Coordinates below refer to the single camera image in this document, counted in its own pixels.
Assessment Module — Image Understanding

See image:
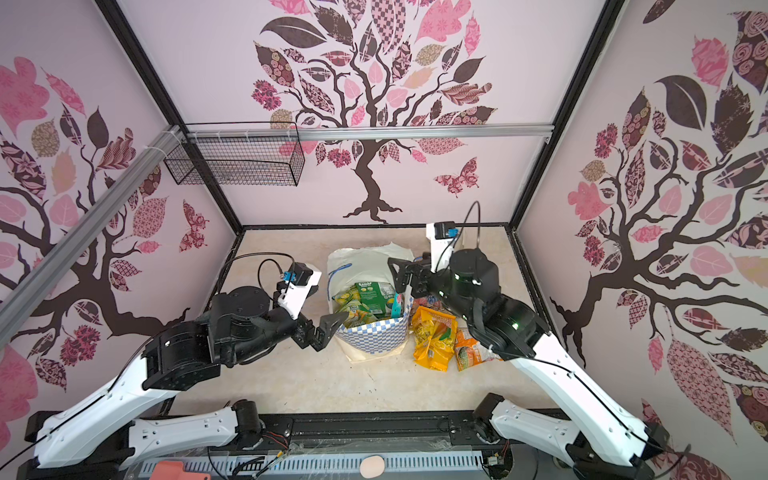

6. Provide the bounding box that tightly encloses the orange snack packet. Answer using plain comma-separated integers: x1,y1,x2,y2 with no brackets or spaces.
454,328,500,372

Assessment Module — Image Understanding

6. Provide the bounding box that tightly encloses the black metal frame post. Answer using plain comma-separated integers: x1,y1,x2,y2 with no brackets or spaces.
95,0,245,237

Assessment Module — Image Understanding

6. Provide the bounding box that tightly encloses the red gold fruit snack bag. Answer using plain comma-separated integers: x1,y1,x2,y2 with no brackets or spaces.
412,295,445,312

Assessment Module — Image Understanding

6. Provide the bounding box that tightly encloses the red object at bottom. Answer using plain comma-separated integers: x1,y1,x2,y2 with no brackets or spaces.
150,461,211,480

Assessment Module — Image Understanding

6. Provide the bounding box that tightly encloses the teal item in bag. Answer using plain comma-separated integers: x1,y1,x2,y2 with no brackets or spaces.
391,293,405,319

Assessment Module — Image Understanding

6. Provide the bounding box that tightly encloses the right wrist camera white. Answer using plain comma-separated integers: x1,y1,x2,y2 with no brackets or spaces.
426,221,459,273

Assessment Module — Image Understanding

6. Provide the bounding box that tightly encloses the black wire mesh basket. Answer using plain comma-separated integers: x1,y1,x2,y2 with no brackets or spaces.
164,120,305,187

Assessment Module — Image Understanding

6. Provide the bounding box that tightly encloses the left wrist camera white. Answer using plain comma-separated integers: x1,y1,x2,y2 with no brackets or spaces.
276,262,322,320

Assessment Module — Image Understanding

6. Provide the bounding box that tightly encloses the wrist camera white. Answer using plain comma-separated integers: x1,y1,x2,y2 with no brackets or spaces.
276,262,322,320
426,221,459,273

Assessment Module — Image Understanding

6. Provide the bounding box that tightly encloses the round beige sticker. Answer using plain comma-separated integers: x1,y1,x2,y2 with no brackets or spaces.
359,455,386,479

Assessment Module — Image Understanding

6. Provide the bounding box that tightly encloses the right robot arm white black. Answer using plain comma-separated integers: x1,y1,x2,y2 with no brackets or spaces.
387,222,690,479

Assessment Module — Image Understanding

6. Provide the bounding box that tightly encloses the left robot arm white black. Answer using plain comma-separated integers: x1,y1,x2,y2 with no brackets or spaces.
17,262,348,479

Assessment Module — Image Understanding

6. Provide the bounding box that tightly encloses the aluminium crossbar left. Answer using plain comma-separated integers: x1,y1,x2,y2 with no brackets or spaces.
1,125,183,345

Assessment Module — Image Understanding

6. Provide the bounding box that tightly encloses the yellow snack packet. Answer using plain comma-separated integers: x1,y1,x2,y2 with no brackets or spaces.
411,306,458,372

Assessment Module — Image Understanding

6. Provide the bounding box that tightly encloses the green snack packet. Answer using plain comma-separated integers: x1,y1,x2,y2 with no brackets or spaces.
332,282,397,329

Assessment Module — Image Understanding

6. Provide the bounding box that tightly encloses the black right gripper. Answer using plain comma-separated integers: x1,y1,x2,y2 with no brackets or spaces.
390,248,481,328

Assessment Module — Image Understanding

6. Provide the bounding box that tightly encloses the aluminium crossbar back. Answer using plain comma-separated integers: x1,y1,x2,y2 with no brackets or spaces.
186,123,554,141

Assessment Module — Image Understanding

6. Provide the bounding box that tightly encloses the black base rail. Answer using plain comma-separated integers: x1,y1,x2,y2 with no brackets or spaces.
23,407,628,480

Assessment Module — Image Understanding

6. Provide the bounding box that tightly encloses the aluminium crossbar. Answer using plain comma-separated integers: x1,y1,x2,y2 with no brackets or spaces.
186,123,554,141
1,125,183,345

